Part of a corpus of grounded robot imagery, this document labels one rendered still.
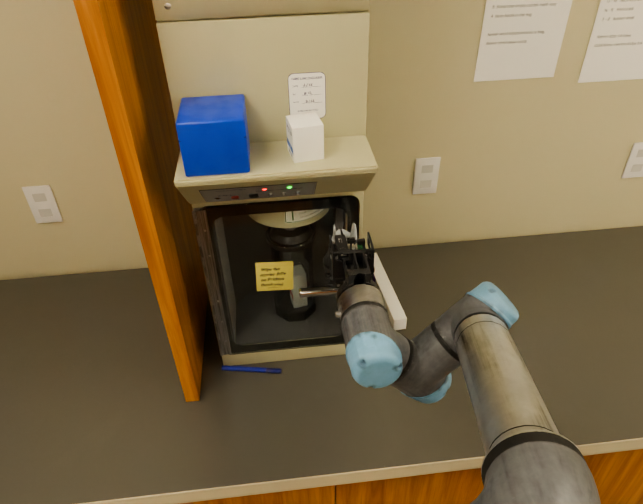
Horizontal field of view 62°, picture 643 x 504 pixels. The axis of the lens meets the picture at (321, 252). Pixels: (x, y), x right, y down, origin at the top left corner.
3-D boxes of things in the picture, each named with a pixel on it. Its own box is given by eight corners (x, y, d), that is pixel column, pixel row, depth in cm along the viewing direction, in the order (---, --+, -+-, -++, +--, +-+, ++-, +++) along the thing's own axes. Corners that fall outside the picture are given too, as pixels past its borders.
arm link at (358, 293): (386, 332, 86) (336, 337, 86) (381, 312, 90) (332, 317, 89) (389, 298, 82) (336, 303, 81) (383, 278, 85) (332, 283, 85)
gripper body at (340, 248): (370, 229, 94) (384, 273, 84) (368, 267, 99) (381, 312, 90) (326, 232, 93) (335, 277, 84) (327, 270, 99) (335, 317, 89)
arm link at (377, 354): (378, 400, 79) (338, 378, 75) (365, 344, 88) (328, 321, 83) (419, 372, 76) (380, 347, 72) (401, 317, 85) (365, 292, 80)
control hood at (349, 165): (188, 197, 98) (178, 147, 91) (365, 183, 100) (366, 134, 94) (183, 234, 89) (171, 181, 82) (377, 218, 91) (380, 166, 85)
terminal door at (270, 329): (224, 353, 123) (195, 206, 99) (355, 340, 126) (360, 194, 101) (223, 355, 123) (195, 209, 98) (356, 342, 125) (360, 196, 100)
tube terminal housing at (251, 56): (225, 295, 146) (171, -15, 99) (343, 284, 149) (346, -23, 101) (222, 366, 127) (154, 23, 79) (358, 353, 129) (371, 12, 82)
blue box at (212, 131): (190, 148, 91) (180, 96, 85) (249, 144, 92) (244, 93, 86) (185, 178, 83) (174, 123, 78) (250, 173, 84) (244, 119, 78)
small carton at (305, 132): (287, 149, 90) (285, 115, 86) (316, 145, 91) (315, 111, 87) (293, 163, 86) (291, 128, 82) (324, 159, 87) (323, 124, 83)
